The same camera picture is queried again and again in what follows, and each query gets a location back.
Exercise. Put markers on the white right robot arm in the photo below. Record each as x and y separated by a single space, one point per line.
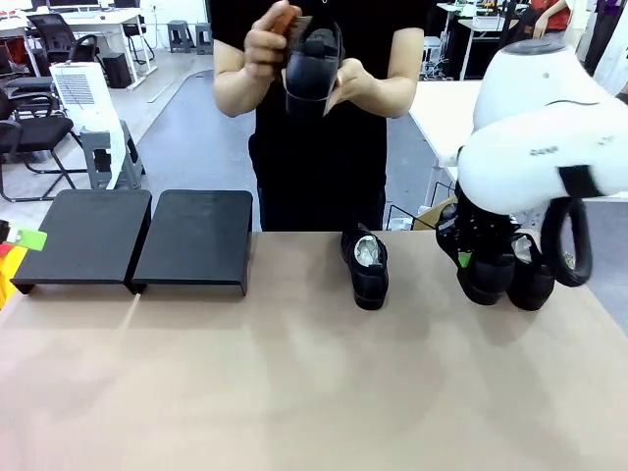
530 147

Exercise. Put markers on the black armrest chair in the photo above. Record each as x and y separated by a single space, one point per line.
29 83

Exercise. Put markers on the person's left hand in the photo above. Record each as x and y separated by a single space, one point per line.
360 83

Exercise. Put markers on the black hanging garment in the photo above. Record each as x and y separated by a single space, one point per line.
515 34

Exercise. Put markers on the person's left forearm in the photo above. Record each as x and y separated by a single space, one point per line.
397 98

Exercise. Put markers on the brown cardboard box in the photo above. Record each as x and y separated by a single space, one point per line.
432 216

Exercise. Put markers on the yellow plastic bin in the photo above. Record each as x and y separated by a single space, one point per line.
10 279

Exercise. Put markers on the wooden shoe brush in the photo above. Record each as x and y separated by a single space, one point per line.
289 24

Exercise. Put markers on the person's black t-shirt torso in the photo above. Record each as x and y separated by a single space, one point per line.
319 172

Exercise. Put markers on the black sled-base chair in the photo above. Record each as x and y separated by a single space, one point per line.
34 135

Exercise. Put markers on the white office desk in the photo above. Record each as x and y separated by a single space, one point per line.
118 18

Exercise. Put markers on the person in dark purple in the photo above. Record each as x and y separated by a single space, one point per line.
608 29

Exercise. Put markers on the grey plastic step stool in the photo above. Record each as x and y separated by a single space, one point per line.
125 162

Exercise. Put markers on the person's right forearm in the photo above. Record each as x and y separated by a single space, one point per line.
230 95

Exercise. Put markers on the black metal shoe stand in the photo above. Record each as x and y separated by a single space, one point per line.
196 235
83 235

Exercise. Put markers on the white computer case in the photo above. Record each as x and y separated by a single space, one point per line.
432 49

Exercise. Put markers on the black mesh office chair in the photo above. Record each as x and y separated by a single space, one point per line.
54 34

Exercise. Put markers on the black leather shoe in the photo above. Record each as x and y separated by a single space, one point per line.
306 73
486 287
532 289
370 289

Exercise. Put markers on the white air purifier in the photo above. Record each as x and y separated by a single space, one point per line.
78 93

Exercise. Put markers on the white cluttered workbench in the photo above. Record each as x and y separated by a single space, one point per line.
483 22

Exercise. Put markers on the person's right hand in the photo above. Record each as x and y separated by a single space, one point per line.
262 49

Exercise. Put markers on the person in red shirt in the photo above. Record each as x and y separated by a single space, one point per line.
557 15

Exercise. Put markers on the black computer tower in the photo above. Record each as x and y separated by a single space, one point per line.
117 71

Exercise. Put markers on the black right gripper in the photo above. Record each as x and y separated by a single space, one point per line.
483 230

